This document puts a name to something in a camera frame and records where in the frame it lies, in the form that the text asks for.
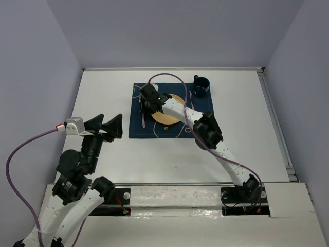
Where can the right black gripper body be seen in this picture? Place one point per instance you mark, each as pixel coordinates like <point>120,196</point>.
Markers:
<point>145,106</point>

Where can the pink handled fork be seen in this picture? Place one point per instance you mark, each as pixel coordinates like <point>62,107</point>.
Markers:
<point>142,119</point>

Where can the pink handled knife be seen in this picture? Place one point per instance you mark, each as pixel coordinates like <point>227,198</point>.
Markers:
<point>192,100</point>

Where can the yellow round plate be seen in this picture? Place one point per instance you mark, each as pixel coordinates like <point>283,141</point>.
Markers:
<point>167,119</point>

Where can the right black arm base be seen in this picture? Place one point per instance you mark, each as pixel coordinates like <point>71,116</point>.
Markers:
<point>233,205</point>

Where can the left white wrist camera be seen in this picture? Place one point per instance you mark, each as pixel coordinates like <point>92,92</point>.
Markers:
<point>73,126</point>

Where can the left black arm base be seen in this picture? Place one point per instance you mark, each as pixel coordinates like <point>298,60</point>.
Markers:
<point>117,206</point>

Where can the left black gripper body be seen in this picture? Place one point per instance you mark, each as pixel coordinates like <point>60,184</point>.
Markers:
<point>98,137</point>

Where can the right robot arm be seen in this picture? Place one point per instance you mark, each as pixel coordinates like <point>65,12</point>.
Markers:
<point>207,135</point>

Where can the dark blue mug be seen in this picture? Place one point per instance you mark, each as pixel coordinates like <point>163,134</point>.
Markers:
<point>201,86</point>

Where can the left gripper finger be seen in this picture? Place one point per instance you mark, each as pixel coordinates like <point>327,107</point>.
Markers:
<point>94,124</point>
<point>113,128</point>

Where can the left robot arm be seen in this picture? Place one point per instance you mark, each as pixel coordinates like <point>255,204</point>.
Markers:
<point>74,196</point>

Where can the navy whale placemat cloth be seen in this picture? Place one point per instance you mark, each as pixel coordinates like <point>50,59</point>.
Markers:
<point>154,129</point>

